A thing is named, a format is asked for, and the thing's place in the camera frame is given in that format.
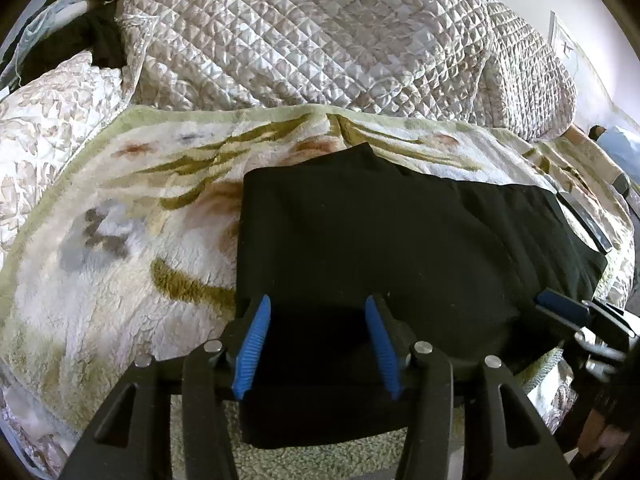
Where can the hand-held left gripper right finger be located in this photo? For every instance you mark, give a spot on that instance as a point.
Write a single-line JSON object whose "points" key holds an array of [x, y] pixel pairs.
{"points": [[382, 340]]}

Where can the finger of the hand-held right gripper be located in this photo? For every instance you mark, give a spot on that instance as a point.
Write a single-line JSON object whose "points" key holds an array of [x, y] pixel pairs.
{"points": [[555, 319], [565, 304]]}

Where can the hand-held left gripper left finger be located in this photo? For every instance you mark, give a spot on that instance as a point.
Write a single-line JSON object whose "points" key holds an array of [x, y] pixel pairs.
{"points": [[252, 340]]}

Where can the black pants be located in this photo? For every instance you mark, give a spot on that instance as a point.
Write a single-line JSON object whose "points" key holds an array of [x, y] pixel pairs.
{"points": [[400, 240]]}

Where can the white floral fleece blanket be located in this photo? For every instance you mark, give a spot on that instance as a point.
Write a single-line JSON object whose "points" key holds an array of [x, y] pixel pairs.
{"points": [[125, 260]]}

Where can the blue grey cloth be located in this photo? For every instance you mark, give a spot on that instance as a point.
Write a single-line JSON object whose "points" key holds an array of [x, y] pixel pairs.
{"points": [[620, 147]]}

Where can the leaf patterned white pillow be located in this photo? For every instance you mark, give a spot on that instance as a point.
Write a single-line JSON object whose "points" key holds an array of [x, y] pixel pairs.
{"points": [[45, 125]]}

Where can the quilted beige bedspread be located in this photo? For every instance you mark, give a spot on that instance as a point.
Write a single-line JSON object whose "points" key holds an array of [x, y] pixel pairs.
{"points": [[310, 35]]}

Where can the dark clothing pile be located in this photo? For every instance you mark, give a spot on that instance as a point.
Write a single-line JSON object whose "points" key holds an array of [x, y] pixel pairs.
{"points": [[95, 35]]}

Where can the light blue cloth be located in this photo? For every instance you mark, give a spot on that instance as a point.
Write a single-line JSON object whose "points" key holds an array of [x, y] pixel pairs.
{"points": [[30, 40]]}

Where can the white picture frame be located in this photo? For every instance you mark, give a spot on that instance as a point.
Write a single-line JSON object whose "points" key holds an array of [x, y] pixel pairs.
{"points": [[564, 40]]}

